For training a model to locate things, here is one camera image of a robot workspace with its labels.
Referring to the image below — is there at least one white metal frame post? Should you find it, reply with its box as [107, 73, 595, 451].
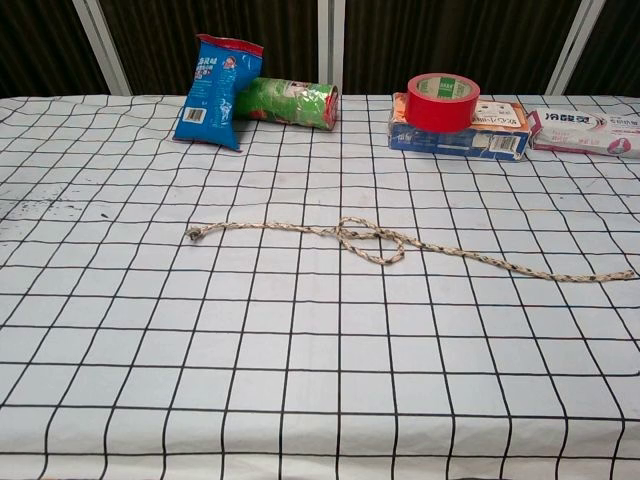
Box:
[544, 0, 607, 96]
[71, 0, 133, 96]
[317, 0, 347, 94]

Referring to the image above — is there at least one pink white toothpaste box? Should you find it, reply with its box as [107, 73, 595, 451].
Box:
[525, 107, 640, 160]

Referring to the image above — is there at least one green cylindrical chip can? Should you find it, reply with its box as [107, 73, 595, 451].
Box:
[232, 76, 341, 132]

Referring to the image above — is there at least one beige braided rope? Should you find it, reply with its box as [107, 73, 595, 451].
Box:
[185, 216, 636, 284]

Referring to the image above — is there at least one blue snack bag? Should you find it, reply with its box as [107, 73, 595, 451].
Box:
[172, 33, 265, 154]

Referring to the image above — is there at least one white black grid tablecloth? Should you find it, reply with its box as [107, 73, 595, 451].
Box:
[0, 92, 640, 480]

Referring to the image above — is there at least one red tape roll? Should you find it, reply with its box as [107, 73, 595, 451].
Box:
[404, 72, 482, 134]

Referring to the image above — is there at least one blue orange tissue pack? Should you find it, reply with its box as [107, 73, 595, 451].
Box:
[387, 92, 532, 164]

